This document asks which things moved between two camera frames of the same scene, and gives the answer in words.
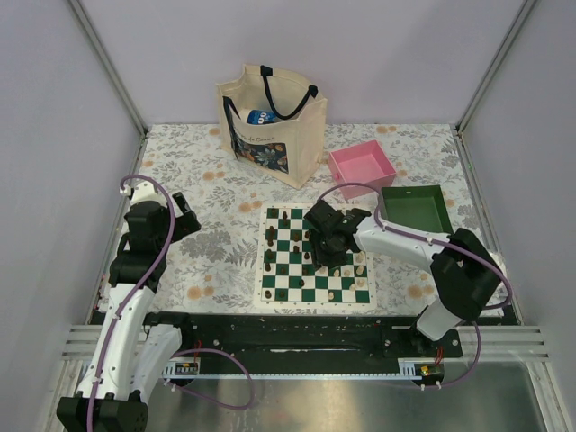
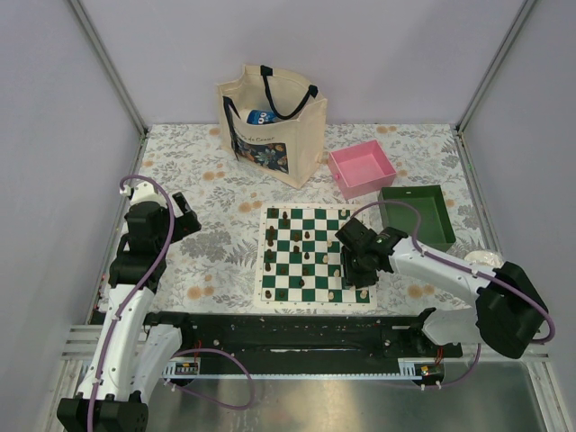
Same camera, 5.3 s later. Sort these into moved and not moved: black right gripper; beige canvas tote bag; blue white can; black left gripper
Moved: black right gripper
Not moved: blue white can; beige canvas tote bag; black left gripper
